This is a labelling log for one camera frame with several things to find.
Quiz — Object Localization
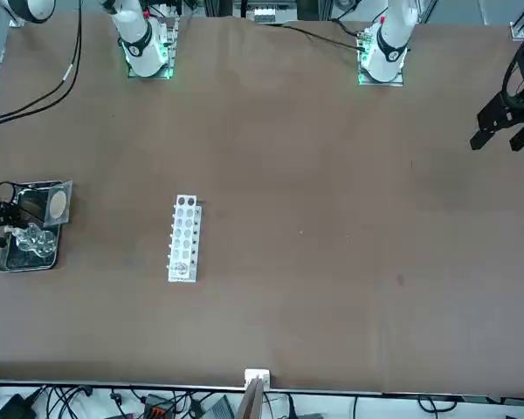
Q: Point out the aluminium profile post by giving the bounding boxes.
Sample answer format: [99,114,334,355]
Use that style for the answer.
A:
[238,368,272,419]

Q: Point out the grey power adapter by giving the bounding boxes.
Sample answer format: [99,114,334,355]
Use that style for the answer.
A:
[199,395,238,419]

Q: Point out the white connector block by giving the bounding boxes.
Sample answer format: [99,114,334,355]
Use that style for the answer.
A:
[252,6,276,25]

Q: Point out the black base cable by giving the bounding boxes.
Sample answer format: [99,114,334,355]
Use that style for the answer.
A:
[261,24,364,52]

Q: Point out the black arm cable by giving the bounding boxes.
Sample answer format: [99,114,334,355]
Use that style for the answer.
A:
[0,0,86,132]
[0,0,85,126]

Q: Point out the shiny steel tray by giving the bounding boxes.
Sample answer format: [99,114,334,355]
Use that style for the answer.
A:
[0,179,74,274]

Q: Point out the clear glass flask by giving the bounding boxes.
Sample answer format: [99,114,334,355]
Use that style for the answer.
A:
[11,220,57,258]

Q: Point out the orange and black device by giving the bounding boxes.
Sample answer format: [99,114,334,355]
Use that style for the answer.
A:
[141,394,176,416]

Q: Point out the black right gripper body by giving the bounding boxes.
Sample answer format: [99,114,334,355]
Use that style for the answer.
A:
[0,204,23,226]

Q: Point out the white test tube rack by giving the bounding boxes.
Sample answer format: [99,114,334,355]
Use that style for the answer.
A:
[166,194,203,284]

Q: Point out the wire gauze with ceramic centre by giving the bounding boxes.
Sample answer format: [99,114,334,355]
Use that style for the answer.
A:
[43,181,74,226]

